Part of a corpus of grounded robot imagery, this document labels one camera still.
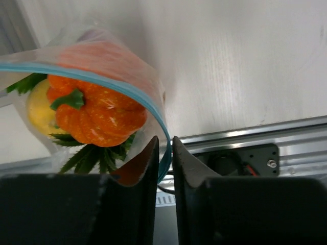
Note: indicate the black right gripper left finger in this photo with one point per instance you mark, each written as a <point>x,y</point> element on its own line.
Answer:
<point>116,208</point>

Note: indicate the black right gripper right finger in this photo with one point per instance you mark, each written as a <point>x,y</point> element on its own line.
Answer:
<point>212,209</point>

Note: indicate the toy pineapple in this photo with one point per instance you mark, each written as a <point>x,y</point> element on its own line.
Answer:
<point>87,156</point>

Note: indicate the yellow toy lemon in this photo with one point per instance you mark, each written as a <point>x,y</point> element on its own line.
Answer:
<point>39,113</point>

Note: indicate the orange toy pumpkin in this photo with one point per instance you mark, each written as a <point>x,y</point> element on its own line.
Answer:
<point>94,114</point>

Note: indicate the clear zip top bag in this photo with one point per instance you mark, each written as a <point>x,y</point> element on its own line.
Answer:
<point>93,54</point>

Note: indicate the white slotted cable duct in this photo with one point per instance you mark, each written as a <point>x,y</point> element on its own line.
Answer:
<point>165,199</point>

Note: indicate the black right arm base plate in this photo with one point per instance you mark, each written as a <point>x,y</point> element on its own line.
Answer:
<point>259,160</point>

